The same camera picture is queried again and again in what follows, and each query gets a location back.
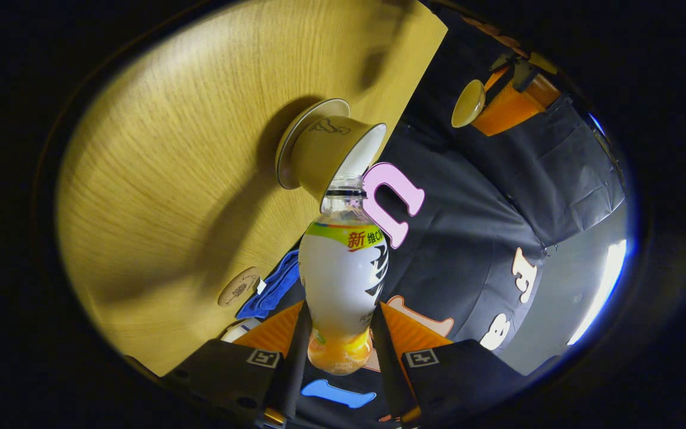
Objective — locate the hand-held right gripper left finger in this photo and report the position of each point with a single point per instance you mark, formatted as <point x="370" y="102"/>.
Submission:
<point x="292" y="369"/>

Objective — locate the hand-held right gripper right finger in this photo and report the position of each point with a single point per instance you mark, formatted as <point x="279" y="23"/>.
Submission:
<point x="387" y="369"/>

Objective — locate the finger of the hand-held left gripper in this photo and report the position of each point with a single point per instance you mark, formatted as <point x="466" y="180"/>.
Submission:
<point x="496" y="77"/>
<point x="513" y="110"/>

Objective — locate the cream teacup lid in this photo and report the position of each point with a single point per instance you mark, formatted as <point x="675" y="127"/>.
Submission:
<point x="467" y="104"/>

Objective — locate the round cork coaster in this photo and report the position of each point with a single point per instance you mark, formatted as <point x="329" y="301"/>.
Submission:
<point x="239" y="287"/>

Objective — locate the white plastic water bottle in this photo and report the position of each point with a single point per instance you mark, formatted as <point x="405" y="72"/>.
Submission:
<point x="340" y="280"/>

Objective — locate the cream teacup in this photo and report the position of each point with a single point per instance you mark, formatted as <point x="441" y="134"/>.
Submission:
<point x="325" y="149"/>

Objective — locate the white toaster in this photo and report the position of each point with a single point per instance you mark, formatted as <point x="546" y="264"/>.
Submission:
<point x="239" y="330"/>

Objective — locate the folded blue towel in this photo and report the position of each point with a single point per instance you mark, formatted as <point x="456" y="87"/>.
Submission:
<point x="271" y="289"/>

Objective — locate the black backdrop cloth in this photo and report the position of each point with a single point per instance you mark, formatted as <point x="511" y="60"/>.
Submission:
<point x="468" y="196"/>

